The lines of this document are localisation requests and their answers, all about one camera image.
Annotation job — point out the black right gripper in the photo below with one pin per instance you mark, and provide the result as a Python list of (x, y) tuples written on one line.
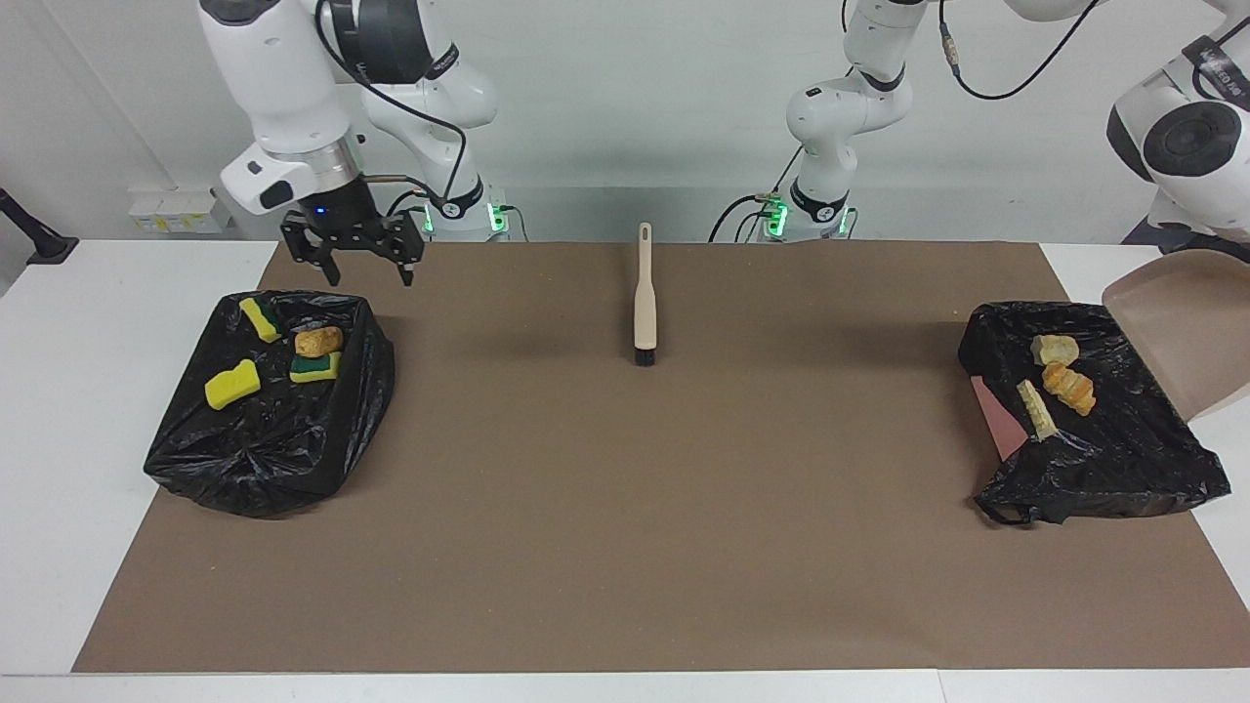
[(342, 220)]

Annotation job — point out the brown bread roll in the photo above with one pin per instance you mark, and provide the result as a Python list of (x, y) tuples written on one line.
[(318, 342)]

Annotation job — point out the yellow and green sponge piece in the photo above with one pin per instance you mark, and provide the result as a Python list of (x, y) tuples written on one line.
[(260, 319), (315, 368), (232, 385)]

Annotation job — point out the beige hand brush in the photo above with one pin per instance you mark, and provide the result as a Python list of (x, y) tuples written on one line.
[(645, 312)]

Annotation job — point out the striped croissant piece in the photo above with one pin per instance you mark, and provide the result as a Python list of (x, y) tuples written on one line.
[(1037, 410), (1069, 389), (1055, 350)]

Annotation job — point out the beige plastic dustpan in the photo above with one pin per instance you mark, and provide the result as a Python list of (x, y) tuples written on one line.
[(1191, 322)]

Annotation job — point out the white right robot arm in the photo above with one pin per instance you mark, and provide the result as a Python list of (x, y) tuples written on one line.
[(283, 88)]

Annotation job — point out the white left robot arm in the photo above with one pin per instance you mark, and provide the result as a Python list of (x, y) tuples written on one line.
[(1187, 137)]

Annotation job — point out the black trash bag bin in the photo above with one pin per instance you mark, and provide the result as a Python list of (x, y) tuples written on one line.
[(264, 449)]

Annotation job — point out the pink bin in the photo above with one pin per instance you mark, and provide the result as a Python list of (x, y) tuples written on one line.
[(996, 420)]

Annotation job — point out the brown table mat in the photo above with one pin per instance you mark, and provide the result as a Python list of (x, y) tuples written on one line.
[(684, 537)]

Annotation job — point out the white wall socket box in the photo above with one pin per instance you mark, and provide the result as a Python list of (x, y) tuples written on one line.
[(166, 210)]

